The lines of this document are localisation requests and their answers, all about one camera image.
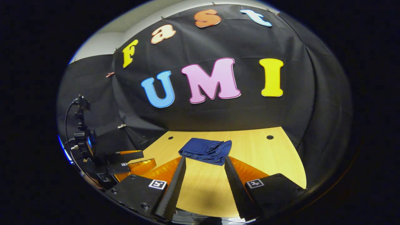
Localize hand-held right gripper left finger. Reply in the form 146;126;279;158
105;156;187;221

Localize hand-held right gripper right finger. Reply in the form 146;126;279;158
224;156;307;220

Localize blue jeans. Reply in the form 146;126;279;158
178;138;233;166

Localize black cable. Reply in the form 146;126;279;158
64;101;96;188

